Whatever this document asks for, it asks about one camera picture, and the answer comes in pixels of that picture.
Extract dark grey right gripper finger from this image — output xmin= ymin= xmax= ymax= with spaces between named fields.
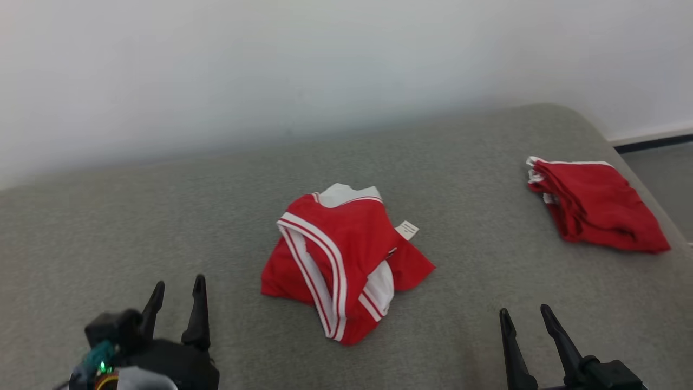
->
xmin=540 ymin=303 xmax=586 ymax=385
xmin=499 ymin=308 xmax=540 ymax=390

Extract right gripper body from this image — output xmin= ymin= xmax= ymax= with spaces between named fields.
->
xmin=541 ymin=356 xmax=648 ymax=390

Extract red shorts with white stripe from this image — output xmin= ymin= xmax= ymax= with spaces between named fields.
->
xmin=525 ymin=156 xmax=672 ymax=254

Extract red jersey with white trim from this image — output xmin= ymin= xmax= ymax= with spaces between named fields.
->
xmin=260 ymin=183 xmax=436 ymax=346

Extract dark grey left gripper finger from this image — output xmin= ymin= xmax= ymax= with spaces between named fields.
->
xmin=181 ymin=275 xmax=211 ymax=350
xmin=139 ymin=280 xmax=166 ymax=345

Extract white and black baseboard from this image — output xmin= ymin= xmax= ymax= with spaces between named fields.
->
xmin=609 ymin=126 xmax=693 ymax=154

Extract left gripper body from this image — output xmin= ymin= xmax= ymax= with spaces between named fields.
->
xmin=130 ymin=338 xmax=220 ymax=390

